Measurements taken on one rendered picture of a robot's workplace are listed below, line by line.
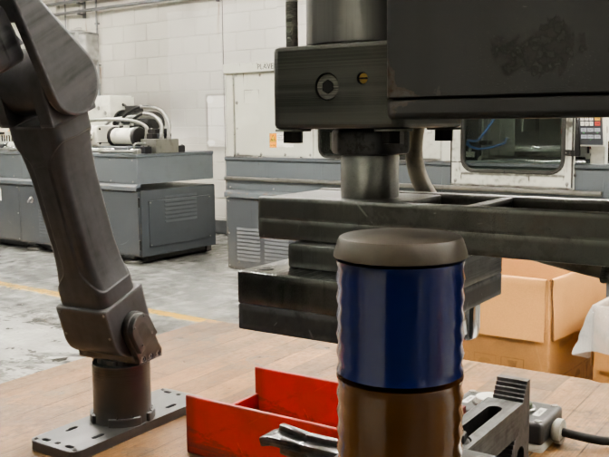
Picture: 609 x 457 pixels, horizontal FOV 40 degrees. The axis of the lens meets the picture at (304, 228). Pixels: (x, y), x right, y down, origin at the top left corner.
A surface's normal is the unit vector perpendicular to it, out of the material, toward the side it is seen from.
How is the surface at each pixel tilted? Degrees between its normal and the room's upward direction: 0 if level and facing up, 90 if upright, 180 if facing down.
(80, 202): 91
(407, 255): 72
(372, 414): 104
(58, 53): 90
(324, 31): 90
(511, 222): 90
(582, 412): 0
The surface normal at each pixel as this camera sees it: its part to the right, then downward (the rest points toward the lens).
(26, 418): -0.01, -0.99
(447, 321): 0.59, -0.15
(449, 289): 0.59, 0.33
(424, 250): 0.26, -0.20
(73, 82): 0.89, 0.05
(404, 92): -0.55, 0.11
